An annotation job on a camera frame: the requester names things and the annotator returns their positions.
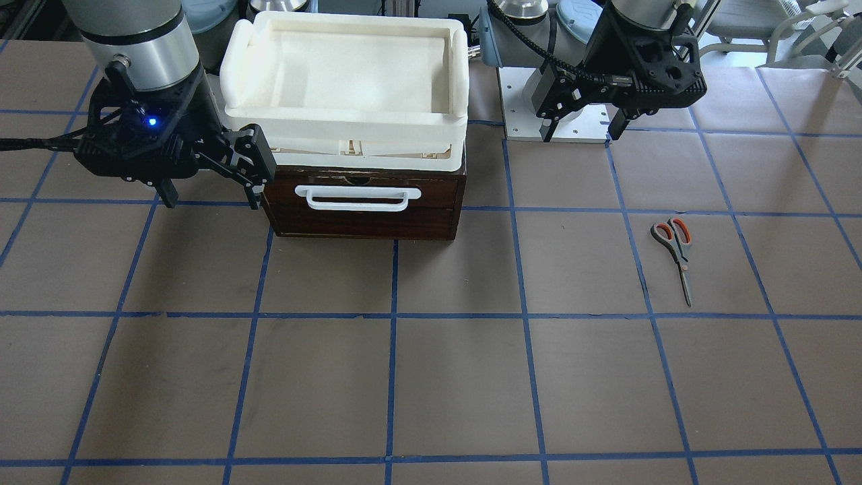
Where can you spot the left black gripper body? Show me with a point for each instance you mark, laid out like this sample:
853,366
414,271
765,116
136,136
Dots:
564,86

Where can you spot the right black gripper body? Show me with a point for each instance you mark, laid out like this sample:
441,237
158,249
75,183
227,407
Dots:
196,108

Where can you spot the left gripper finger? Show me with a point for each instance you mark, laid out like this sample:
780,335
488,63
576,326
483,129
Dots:
619,122
552,98

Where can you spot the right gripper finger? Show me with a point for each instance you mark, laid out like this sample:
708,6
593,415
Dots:
241,155
168,193

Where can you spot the orange grey handled scissors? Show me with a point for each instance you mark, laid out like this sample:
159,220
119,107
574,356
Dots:
675,236

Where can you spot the wooden drawer with white handle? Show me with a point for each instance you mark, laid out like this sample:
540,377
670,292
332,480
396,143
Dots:
364,204

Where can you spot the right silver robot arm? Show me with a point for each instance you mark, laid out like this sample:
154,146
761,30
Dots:
153,36

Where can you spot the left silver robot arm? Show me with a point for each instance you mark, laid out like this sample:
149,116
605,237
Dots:
583,70

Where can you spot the dark wooden drawer cabinet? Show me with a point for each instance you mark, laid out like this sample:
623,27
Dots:
284,171

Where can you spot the white foam tray box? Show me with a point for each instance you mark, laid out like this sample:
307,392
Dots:
350,91

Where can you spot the grey chair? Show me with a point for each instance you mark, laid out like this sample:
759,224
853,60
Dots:
759,27

